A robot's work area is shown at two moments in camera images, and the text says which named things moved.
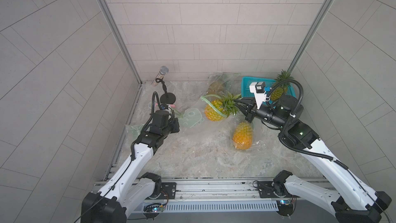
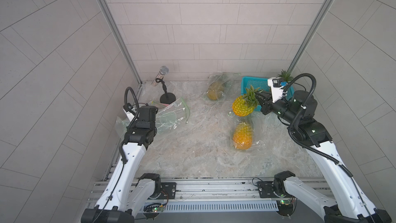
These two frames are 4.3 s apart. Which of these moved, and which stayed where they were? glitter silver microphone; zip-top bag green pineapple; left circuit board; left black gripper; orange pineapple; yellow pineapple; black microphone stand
Moved: zip-top bag green pineapple; left black gripper; orange pineapple
Stayed: black microphone stand; left circuit board; yellow pineapple; glitter silver microphone
